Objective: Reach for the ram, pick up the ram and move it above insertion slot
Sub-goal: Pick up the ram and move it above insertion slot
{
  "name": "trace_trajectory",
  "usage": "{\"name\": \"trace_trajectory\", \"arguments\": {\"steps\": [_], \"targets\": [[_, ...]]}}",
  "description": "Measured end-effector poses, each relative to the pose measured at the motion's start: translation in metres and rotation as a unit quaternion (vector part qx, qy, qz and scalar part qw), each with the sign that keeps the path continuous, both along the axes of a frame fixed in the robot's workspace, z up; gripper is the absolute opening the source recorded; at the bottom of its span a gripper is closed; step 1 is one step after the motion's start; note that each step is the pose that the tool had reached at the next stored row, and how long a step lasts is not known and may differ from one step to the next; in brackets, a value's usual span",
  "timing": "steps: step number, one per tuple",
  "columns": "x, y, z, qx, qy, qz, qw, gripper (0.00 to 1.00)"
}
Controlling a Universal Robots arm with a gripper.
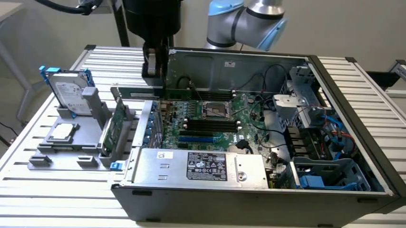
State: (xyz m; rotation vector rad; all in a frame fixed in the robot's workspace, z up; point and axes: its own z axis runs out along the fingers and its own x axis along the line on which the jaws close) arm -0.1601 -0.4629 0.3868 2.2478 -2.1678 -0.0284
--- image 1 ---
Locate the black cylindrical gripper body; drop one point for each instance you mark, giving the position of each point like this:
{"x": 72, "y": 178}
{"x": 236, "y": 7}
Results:
{"x": 152, "y": 16}

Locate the green RAM stick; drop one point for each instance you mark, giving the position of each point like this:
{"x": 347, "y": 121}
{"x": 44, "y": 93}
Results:
{"x": 139, "y": 95}

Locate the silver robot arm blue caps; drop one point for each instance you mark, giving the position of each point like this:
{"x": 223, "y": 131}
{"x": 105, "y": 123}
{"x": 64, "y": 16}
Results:
{"x": 240, "y": 23}

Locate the black RAM slot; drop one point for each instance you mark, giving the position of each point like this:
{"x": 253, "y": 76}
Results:
{"x": 212, "y": 97}
{"x": 211, "y": 120}
{"x": 211, "y": 123}
{"x": 211, "y": 129}
{"x": 211, "y": 126}
{"x": 212, "y": 93}

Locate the blue expansion slot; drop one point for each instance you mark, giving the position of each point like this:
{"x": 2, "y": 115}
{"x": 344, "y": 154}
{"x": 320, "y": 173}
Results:
{"x": 195, "y": 139}

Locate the black table corner cap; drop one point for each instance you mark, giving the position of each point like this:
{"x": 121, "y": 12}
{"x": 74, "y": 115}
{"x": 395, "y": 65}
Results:
{"x": 351, "y": 59}
{"x": 89, "y": 47}

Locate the green graphics card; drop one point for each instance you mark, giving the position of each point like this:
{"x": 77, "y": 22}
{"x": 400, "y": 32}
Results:
{"x": 113, "y": 128}

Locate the green motherboard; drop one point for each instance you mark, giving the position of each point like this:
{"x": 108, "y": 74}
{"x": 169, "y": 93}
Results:
{"x": 249, "y": 118}

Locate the grey parts rack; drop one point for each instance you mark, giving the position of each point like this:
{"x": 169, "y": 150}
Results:
{"x": 85, "y": 142}

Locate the silver CPU chip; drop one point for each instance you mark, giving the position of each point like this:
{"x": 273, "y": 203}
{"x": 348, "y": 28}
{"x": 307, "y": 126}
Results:
{"x": 64, "y": 131}

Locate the silver power supply unit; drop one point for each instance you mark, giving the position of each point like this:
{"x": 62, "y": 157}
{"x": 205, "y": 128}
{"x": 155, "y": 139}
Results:
{"x": 177, "y": 166}

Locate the small blue plastic clip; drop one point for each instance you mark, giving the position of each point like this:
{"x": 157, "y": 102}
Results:
{"x": 116, "y": 166}

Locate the white desk leg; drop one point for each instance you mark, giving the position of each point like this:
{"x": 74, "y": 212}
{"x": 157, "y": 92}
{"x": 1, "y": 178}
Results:
{"x": 18, "y": 78}

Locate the silver metal disk bay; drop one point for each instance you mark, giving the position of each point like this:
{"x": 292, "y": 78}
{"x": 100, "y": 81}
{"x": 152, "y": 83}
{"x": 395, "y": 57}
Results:
{"x": 304, "y": 99}

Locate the black open PC case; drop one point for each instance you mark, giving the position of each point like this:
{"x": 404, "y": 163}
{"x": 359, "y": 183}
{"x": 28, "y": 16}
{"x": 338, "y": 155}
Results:
{"x": 221, "y": 209}

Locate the grey blue drive caddy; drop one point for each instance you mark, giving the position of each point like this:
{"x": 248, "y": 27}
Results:
{"x": 335, "y": 173}

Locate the black metal stand post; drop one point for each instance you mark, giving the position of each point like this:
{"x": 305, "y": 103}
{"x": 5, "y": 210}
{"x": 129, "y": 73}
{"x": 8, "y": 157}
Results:
{"x": 121, "y": 28}

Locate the CPU socket with metal frame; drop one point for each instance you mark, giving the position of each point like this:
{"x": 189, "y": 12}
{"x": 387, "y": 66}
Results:
{"x": 215, "y": 109}

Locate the silver hard disk blue bracket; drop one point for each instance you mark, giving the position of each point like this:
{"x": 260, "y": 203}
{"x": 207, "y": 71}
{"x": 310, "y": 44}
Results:
{"x": 68, "y": 92}

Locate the grey side table frame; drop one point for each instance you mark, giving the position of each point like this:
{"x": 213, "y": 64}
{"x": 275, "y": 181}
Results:
{"x": 396, "y": 71}

